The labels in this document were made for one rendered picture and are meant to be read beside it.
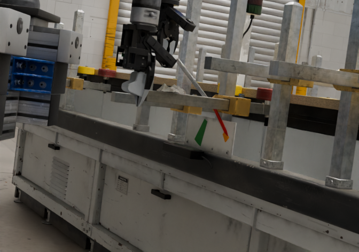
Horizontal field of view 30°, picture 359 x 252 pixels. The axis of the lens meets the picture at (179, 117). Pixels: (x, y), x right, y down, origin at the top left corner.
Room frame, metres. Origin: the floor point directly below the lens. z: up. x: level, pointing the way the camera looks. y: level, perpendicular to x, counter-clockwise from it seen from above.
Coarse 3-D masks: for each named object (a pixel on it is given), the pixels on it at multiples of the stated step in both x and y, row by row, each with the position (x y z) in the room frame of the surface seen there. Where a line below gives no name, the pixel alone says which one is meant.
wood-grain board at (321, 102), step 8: (96, 72) 3.28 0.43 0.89; (160, 80) 2.71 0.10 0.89; (168, 80) 2.66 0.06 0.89; (176, 80) 2.60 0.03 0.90; (192, 88) 2.49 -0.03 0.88; (208, 88) 2.40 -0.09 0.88; (216, 88) 2.36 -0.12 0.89; (248, 96) 2.19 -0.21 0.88; (296, 96) 1.98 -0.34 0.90; (304, 96) 1.96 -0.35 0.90; (304, 104) 1.95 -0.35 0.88; (312, 104) 1.92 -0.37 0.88; (320, 104) 1.89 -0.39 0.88; (328, 104) 1.87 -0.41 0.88; (336, 104) 1.84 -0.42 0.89
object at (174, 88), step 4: (164, 84) 1.82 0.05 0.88; (160, 88) 1.81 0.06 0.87; (164, 88) 1.81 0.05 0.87; (168, 88) 1.79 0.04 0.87; (172, 88) 1.79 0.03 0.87; (176, 88) 1.82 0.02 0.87; (180, 88) 1.82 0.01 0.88; (176, 92) 1.85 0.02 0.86; (180, 92) 1.81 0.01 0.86; (184, 92) 1.84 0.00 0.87
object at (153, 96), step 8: (152, 96) 1.77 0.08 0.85; (160, 96) 1.78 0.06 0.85; (168, 96) 1.80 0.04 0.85; (176, 96) 1.81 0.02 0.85; (184, 96) 1.82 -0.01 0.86; (192, 96) 1.83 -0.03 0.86; (200, 96) 1.86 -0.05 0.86; (176, 104) 1.81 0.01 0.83; (184, 104) 1.82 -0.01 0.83; (192, 104) 1.84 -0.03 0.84; (200, 104) 1.85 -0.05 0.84; (208, 104) 1.86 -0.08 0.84; (216, 104) 1.88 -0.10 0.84; (224, 104) 1.89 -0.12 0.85; (256, 104) 1.95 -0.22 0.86; (264, 104) 1.96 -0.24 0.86; (256, 112) 1.95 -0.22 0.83; (264, 112) 1.96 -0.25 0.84
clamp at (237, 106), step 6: (216, 96) 1.96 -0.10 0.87; (222, 96) 1.93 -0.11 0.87; (228, 96) 1.91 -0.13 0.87; (234, 102) 1.88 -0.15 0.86; (240, 102) 1.87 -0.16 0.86; (246, 102) 1.88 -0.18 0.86; (228, 108) 1.90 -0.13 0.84; (234, 108) 1.87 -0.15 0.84; (240, 108) 1.88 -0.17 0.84; (246, 108) 1.89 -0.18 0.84; (234, 114) 1.87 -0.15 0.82; (240, 114) 1.88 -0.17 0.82; (246, 114) 1.89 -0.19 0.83
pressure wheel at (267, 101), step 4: (260, 88) 1.97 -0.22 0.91; (264, 88) 1.96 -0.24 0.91; (272, 88) 1.98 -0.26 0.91; (260, 92) 1.96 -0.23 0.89; (264, 92) 1.95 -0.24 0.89; (268, 92) 1.95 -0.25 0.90; (256, 96) 1.98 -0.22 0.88; (260, 96) 1.96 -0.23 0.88; (264, 96) 1.95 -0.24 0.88; (268, 96) 1.95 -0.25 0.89; (268, 100) 1.95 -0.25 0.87; (268, 104) 1.98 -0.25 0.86; (264, 120) 1.99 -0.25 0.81; (264, 124) 1.98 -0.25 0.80
